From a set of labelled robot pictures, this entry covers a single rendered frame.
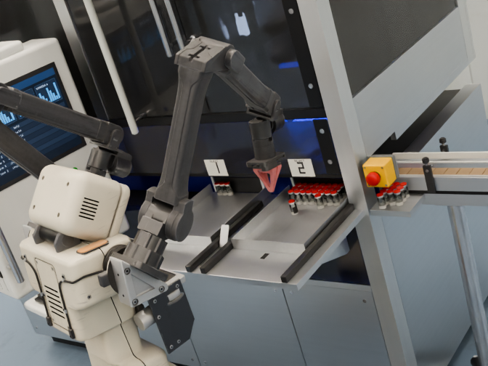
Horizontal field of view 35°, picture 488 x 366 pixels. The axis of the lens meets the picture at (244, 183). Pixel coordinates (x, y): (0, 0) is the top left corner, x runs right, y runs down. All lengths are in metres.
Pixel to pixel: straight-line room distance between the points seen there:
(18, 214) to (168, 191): 1.04
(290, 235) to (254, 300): 0.58
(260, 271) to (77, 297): 0.60
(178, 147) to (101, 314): 0.45
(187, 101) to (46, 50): 1.11
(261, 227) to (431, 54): 0.86
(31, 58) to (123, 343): 1.11
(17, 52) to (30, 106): 0.73
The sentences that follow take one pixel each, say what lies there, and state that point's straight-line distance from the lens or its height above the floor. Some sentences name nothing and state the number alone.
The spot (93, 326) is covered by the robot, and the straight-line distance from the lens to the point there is 1.86.
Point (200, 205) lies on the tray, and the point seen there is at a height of 0.88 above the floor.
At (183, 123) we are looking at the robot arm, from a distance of 1.65.
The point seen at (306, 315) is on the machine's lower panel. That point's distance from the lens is 2.71.
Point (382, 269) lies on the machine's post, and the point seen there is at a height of 0.67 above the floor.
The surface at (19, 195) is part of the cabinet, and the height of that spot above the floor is 1.12.
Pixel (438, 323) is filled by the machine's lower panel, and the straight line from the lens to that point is 2.84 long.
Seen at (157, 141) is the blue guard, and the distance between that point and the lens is 2.69.
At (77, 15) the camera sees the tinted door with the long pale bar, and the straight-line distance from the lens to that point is 2.73.
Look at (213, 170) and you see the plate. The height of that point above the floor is 1.01.
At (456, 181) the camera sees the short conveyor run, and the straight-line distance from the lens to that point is 2.29.
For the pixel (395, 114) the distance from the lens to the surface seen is 2.48.
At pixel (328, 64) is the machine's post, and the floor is 1.34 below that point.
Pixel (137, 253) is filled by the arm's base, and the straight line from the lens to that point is 1.68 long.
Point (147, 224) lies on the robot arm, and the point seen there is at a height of 1.26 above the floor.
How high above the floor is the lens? 1.91
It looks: 22 degrees down
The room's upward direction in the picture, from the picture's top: 17 degrees counter-clockwise
